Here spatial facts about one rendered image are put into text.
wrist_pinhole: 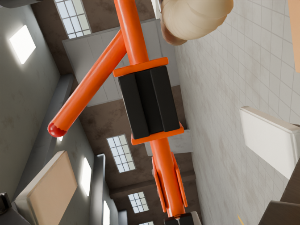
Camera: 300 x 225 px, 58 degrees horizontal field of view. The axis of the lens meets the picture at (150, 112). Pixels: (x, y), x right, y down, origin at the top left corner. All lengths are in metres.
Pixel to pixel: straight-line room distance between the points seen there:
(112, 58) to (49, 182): 0.18
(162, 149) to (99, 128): 10.46
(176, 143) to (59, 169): 10.59
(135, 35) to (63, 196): 0.18
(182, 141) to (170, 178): 10.38
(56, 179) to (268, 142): 0.13
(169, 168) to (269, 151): 0.17
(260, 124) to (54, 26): 9.15
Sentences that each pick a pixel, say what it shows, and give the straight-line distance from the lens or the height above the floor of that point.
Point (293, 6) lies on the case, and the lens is 0.58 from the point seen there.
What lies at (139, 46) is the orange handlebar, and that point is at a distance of 0.29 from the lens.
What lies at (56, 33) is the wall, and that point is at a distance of 9.32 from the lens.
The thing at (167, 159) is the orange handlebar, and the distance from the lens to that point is 0.32.
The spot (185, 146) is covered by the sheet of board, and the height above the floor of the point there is 0.27.
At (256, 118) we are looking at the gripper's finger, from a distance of 0.18.
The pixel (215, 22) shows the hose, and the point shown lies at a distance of 0.24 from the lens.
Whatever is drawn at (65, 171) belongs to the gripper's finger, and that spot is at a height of 1.30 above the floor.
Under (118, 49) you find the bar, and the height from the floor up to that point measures 1.25.
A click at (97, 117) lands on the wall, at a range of 10.46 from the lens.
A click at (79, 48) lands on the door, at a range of 9.30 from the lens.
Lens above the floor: 1.24
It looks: level
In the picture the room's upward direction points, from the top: 104 degrees counter-clockwise
